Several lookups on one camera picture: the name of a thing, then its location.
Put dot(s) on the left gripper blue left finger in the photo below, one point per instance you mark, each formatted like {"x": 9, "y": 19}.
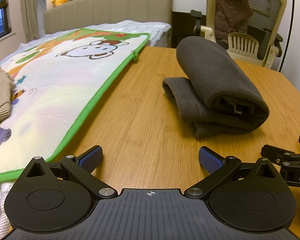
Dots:
{"x": 79, "y": 169}

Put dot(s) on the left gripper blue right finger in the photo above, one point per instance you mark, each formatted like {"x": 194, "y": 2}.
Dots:
{"x": 220, "y": 169}

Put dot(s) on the dark grey knit garment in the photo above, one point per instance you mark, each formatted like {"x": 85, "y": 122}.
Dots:
{"x": 216, "y": 95}

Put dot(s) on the beige mesh office chair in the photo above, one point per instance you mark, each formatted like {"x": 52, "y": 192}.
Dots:
{"x": 261, "y": 44}

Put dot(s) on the brown garment on chair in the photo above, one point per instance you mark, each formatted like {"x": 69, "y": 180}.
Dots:
{"x": 231, "y": 16}

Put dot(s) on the beige upholstered headboard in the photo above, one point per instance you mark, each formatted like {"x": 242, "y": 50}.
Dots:
{"x": 82, "y": 13}

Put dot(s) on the beige curtain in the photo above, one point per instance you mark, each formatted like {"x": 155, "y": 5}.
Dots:
{"x": 29, "y": 17}

